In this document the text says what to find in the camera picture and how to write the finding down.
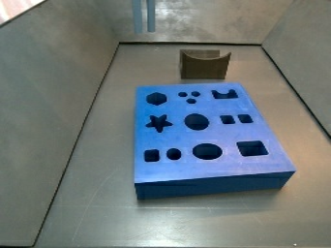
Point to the light blue square-circle peg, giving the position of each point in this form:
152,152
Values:
138,15

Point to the blue foam shape board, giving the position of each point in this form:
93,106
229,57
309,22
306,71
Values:
204,142

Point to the black curved bracket stand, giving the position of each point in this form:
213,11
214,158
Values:
204,63

